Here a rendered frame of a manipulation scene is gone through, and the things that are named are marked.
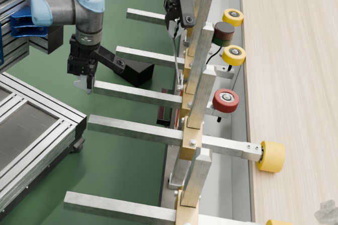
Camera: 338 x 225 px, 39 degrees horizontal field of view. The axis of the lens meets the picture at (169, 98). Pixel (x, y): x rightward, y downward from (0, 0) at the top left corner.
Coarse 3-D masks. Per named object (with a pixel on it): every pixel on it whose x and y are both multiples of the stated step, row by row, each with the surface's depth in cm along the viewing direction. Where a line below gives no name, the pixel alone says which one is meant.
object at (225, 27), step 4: (220, 24) 135; (224, 24) 136; (228, 24) 136; (220, 28) 134; (224, 28) 134; (228, 28) 135; (232, 28) 135; (224, 32) 133; (228, 32) 133; (224, 40) 135; (220, 48) 140; (216, 52) 141; (212, 56) 142; (208, 60) 143
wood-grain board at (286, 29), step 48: (240, 0) 200; (288, 0) 202; (336, 0) 209; (288, 48) 174; (336, 48) 180; (288, 96) 153; (336, 96) 158; (288, 144) 137; (336, 144) 141; (288, 192) 124; (336, 192) 127
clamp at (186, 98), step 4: (184, 84) 154; (184, 88) 152; (184, 92) 150; (184, 96) 149; (188, 96) 149; (192, 96) 150; (184, 100) 148; (188, 100) 148; (192, 100) 148; (184, 104) 146; (180, 108) 150; (184, 108) 145; (188, 108) 145; (180, 112) 147; (184, 112) 146; (188, 112) 146; (180, 116) 147
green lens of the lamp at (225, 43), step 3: (213, 36) 136; (213, 39) 136; (216, 39) 135; (219, 39) 134; (231, 39) 136; (213, 42) 136; (216, 42) 136; (219, 42) 135; (222, 42) 135; (225, 42) 135; (228, 42) 135; (219, 45) 136; (222, 45) 135; (225, 45) 136; (228, 45) 136
